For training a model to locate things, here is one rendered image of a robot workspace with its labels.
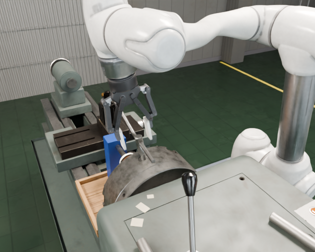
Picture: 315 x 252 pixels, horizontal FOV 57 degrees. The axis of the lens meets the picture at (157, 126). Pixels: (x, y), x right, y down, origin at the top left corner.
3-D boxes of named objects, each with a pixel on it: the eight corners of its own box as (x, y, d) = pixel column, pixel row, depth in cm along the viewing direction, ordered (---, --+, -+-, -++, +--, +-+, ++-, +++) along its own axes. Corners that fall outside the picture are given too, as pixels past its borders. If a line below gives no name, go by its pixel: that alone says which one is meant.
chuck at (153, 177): (207, 217, 105) (202, 151, 86) (128, 263, 95) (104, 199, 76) (201, 210, 107) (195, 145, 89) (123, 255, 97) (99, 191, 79)
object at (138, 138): (150, 166, 89) (143, 136, 82) (143, 169, 88) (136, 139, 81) (147, 162, 90) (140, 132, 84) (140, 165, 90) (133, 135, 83)
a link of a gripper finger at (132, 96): (124, 90, 80) (128, 87, 80) (145, 115, 87) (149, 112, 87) (129, 96, 77) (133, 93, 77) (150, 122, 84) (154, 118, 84)
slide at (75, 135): (144, 136, 154) (144, 129, 152) (62, 160, 137) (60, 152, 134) (130, 121, 168) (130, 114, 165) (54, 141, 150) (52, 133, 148)
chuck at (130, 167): (201, 210, 107) (195, 145, 89) (123, 255, 97) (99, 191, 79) (187, 195, 114) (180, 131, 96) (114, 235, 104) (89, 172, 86)
